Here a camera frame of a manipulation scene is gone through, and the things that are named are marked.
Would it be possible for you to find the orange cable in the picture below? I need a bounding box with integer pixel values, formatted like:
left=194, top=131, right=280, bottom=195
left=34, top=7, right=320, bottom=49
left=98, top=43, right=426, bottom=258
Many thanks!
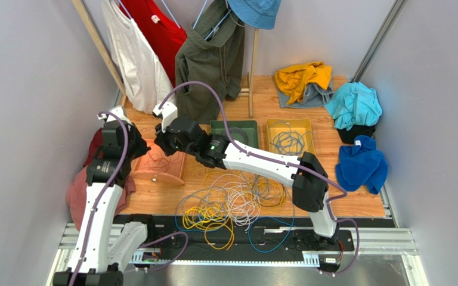
left=143, top=147, right=184, bottom=173

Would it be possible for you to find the grey-blue cable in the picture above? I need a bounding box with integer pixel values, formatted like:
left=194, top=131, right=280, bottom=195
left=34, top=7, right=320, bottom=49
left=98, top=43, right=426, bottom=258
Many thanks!
left=268, top=120, right=313, bottom=156

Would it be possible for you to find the blue cable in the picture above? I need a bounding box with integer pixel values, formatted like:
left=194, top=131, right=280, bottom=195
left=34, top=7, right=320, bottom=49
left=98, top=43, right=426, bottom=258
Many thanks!
left=173, top=186, right=297, bottom=254

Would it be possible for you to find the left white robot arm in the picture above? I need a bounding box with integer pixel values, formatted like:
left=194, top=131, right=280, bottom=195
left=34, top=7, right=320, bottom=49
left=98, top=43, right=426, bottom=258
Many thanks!
left=52, top=116, right=155, bottom=285

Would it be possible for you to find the orange plastic tray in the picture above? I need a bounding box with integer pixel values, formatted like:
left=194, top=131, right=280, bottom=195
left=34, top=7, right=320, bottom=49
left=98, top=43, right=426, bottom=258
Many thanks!
left=131, top=139, right=186, bottom=186

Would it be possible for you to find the dark red garment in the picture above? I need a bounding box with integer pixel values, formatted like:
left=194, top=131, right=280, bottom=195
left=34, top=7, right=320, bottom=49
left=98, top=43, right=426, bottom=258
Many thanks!
left=83, top=128, right=103, bottom=167

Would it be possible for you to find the white tank top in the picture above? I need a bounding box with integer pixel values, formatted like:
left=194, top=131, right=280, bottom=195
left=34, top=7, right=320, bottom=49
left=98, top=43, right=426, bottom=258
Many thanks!
left=101, top=1, right=172, bottom=114

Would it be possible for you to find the green plastic tray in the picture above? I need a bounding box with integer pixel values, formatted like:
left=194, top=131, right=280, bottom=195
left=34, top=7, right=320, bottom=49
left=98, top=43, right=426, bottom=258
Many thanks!
left=210, top=120, right=259, bottom=149

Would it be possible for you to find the dusty pink garment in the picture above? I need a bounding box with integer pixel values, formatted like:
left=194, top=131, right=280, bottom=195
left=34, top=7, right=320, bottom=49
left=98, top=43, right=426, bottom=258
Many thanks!
left=66, top=166, right=136, bottom=231

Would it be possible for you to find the olive green jacket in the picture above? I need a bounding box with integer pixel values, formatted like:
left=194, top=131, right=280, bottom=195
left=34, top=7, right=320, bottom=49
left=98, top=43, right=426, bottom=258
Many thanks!
left=175, top=1, right=245, bottom=124

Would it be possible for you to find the red t-shirt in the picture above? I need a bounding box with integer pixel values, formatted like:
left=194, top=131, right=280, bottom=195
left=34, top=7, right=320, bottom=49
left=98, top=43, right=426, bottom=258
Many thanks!
left=120, top=0, right=187, bottom=86

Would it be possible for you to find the yellow plastic tray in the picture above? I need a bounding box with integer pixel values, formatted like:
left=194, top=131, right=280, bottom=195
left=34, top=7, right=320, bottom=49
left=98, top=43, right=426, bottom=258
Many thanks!
left=266, top=119, right=316, bottom=157

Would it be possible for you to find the yellow garment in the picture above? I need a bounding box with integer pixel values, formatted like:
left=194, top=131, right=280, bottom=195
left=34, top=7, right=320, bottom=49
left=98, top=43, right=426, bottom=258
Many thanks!
left=274, top=62, right=332, bottom=104

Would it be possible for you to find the grey-blue garment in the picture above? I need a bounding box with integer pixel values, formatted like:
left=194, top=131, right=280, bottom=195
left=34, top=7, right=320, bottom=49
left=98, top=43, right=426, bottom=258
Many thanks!
left=278, top=82, right=334, bottom=109

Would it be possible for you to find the blue bucket hat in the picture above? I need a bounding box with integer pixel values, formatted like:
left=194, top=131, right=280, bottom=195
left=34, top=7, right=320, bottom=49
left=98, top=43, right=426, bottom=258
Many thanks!
left=227, top=0, right=281, bottom=30

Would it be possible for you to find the wooden clothes rack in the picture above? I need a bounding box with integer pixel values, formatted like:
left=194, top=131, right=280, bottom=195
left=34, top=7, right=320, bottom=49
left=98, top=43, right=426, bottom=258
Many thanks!
left=71, top=0, right=259, bottom=119

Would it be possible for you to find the black garment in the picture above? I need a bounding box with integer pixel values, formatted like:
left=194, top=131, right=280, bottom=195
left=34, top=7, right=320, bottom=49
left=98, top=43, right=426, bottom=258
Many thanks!
left=337, top=125, right=376, bottom=144

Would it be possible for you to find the cyan garment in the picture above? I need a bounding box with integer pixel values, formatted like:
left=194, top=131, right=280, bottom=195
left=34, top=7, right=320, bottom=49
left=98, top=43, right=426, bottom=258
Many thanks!
left=324, top=82, right=383, bottom=130

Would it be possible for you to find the royal blue garment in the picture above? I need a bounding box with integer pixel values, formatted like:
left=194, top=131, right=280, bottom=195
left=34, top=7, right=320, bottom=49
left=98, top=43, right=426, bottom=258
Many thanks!
left=335, top=135, right=388, bottom=195

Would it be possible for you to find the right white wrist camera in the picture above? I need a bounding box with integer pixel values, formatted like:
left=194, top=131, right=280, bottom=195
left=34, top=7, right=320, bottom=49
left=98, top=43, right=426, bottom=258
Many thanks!
left=152, top=101, right=178, bottom=133

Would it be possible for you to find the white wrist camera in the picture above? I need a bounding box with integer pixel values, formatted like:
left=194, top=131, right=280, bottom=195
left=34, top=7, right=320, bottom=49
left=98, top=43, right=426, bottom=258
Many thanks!
left=97, top=105, right=132, bottom=128
left=152, top=101, right=178, bottom=133

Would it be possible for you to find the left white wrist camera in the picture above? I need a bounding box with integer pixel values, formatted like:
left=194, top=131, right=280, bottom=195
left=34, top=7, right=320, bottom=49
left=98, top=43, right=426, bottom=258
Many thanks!
left=97, top=105, right=132, bottom=128

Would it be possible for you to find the black coiled cable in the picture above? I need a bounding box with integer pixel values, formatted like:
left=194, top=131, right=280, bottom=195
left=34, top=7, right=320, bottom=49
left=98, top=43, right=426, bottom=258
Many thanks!
left=227, top=126, right=250, bottom=145

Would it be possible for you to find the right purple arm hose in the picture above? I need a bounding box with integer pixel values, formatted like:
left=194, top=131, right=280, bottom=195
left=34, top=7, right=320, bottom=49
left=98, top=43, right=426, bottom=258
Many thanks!
left=157, top=80, right=361, bottom=276

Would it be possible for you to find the yellow cable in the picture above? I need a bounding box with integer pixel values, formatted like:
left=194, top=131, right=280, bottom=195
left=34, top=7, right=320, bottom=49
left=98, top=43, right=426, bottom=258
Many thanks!
left=181, top=166, right=289, bottom=251

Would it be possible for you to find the white cable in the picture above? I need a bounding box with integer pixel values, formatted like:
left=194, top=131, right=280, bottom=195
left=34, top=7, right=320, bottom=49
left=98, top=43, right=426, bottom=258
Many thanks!
left=209, top=170, right=270, bottom=231

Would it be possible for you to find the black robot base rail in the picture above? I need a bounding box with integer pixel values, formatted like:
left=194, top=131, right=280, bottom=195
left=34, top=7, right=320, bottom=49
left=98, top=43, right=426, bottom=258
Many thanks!
left=58, top=215, right=420, bottom=275

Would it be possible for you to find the aluminium corner post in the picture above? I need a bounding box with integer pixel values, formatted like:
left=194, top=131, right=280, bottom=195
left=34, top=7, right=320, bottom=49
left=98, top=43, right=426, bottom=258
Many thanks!
left=351, top=0, right=408, bottom=82

